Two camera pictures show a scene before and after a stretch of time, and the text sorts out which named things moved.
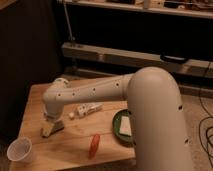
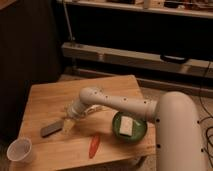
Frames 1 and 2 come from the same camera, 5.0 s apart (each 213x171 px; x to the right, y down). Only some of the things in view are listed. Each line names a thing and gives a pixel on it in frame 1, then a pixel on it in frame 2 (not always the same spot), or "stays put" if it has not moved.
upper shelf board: x=194 y=12 stays put
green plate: x=116 y=123 stays put
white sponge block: x=125 y=126 stays put
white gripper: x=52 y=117 → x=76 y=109
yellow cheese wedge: x=46 y=127 → x=68 y=125
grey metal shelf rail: x=140 y=59 stays put
